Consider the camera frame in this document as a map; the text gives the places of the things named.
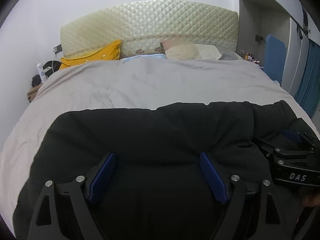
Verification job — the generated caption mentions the black puffer jacket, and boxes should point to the black puffer jacket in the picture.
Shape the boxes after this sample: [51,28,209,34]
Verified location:
[12,100,320,240]

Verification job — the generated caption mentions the right hand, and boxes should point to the right hand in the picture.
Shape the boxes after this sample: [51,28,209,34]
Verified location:
[301,194,320,207]

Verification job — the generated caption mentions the blue curtain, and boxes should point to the blue curtain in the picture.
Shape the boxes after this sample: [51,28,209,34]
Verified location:
[295,40,320,118]

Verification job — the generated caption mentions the small items on shelf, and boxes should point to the small items on shelf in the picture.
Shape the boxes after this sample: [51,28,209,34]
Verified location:
[240,50,263,69]

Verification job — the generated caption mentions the blue padded chair back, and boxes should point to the blue padded chair back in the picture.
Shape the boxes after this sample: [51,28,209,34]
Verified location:
[263,34,286,85]

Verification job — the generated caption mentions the cream folded towel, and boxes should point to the cream folded towel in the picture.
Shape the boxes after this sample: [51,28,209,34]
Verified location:
[195,44,222,60]

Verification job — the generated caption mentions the beige pillow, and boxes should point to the beige pillow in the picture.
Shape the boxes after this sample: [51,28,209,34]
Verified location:
[165,44,202,61]

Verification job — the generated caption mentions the grey bed duvet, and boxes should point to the grey bed duvet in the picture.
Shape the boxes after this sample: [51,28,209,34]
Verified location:
[1,57,311,227]

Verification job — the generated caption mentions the wooden nightstand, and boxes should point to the wooden nightstand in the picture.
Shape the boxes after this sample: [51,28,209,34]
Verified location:
[27,83,43,102]

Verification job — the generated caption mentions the grey white wardrobe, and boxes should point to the grey white wardrobe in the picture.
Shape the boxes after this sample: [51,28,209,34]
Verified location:
[236,0,319,96]

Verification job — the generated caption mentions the pink pillow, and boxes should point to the pink pillow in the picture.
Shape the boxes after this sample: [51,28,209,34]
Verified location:
[161,40,191,51]

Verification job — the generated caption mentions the light blue bed sheet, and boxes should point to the light blue bed sheet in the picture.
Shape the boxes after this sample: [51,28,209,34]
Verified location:
[121,54,166,61]

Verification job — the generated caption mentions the white spray bottle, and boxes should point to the white spray bottle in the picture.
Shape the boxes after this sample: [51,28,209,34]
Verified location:
[36,62,47,83]

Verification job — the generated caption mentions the black bag on nightstand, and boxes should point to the black bag on nightstand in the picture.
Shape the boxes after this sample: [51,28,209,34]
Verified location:
[31,60,61,87]

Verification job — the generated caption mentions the cream quilted headboard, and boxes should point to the cream quilted headboard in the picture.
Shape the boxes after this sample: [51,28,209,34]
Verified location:
[60,0,239,59]

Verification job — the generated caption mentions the yellow pillow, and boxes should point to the yellow pillow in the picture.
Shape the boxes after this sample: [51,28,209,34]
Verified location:
[59,40,121,70]

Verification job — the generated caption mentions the wall power socket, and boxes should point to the wall power socket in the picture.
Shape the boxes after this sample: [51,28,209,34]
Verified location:
[53,44,62,54]

